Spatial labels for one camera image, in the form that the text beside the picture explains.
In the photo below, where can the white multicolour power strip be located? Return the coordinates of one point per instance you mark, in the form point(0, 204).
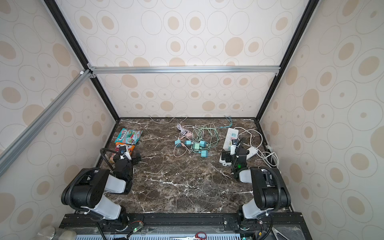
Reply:
point(232, 134)

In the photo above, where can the teal charger with teal cable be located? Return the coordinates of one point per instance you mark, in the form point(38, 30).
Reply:
point(204, 154)

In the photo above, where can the light green charger plug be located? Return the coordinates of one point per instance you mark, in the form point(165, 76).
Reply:
point(196, 146)

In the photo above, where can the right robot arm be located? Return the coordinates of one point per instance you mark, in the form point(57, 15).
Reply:
point(270, 193)

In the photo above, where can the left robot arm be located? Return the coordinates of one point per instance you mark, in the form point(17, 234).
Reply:
point(86, 192)

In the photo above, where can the teal charger plug far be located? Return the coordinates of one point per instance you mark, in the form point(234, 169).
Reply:
point(178, 143)

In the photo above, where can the orange Fox's candy bag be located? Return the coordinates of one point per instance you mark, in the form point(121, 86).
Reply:
point(112, 158)

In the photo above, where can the teal candy bag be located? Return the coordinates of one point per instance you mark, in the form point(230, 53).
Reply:
point(128, 137)

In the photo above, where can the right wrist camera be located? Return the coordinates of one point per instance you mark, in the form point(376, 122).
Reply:
point(234, 146)

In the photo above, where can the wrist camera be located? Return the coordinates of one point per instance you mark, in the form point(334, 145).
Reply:
point(234, 146)
point(124, 152)

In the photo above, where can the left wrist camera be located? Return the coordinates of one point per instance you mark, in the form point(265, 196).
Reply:
point(124, 152)

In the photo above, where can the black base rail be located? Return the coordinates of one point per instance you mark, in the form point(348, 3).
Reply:
point(229, 226)

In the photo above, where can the red handled scissors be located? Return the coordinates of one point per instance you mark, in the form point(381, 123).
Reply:
point(197, 236)

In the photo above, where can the horizontal aluminium rail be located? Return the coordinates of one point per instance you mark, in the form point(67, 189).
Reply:
point(184, 70)

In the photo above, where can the diagonal aluminium rail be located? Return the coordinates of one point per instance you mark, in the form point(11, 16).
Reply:
point(22, 141)

